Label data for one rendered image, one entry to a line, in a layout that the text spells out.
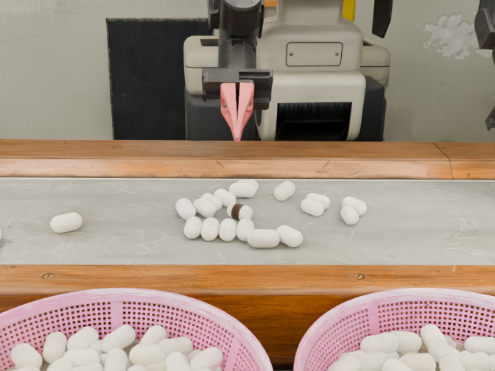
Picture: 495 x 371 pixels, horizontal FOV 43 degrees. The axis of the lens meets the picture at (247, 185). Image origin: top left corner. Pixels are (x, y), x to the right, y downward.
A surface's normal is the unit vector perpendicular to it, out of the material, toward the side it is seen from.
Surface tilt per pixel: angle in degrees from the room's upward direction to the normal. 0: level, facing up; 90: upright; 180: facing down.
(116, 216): 0
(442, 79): 90
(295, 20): 98
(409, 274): 0
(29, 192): 0
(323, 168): 45
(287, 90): 98
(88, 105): 90
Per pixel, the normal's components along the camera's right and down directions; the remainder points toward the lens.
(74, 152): 0.02, -0.93
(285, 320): 0.03, 0.37
